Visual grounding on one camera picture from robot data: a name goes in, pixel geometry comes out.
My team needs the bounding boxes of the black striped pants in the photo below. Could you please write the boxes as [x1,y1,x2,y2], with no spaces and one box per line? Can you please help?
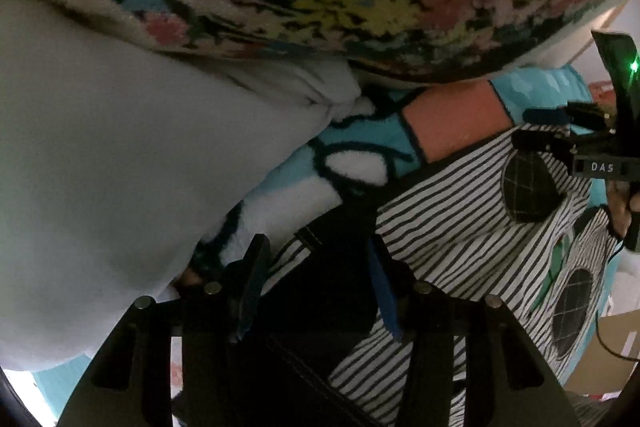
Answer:
[171,120,626,427]

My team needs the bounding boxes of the person's right hand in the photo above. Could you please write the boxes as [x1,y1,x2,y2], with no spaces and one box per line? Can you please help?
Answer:
[606,181,639,239]

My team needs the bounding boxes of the teal cartoon fleece blanket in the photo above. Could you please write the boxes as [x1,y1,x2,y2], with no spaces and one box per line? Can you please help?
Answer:
[29,63,626,427]

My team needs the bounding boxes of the grey plush toy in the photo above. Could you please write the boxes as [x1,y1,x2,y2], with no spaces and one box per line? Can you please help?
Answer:
[1,0,360,371]

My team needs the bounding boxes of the cardboard box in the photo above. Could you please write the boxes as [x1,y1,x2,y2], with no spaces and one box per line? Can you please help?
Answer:
[564,310,639,397]

